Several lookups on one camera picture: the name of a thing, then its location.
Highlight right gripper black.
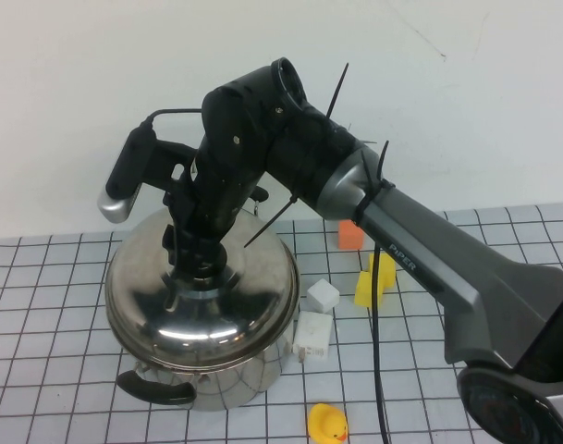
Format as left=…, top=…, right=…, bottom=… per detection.
left=162, top=137, right=267, bottom=279

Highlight stainless steel lid black knob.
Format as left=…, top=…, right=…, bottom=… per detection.
left=104, top=206, right=300, bottom=369

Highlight stainless steel pot black handles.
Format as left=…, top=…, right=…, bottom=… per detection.
left=112, top=187, right=300, bottom=413

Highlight black zip tie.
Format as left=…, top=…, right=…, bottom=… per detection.
left=325, top=62, right=350, bottom=117
left=352, top=141, right=396, bottom=228
left=243, top=193, right=300, bottom=249

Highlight white foam cube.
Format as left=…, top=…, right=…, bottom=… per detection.
left=305, top=277, right=340, bottom=314

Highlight white charger plug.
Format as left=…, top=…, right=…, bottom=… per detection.
left=291, top=310, right=334, bottom=364

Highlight orange foam cube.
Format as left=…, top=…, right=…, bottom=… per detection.
left=337, top=219, right=366, bottom=252

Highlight white grid-pattern tablecloth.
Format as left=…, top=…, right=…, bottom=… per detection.
left=0, top=201, right=563, bottom=444

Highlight yellow foam cube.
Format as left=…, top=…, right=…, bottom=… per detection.
left=353, top=270, right=384, bottom=307
left=368, top=252, right=397, bottom=288

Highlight yellow rubber duck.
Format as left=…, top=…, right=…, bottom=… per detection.
left=306, top=402, right=349, bottom=444

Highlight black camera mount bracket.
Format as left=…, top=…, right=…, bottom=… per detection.
left=146, top=141, right=199, bottom=186

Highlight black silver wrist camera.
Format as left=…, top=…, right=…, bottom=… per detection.
left=96, top=124, right=158, bottom=225

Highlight black cable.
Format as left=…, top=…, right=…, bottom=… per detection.
left=141, top=57, right=389, bottom=444

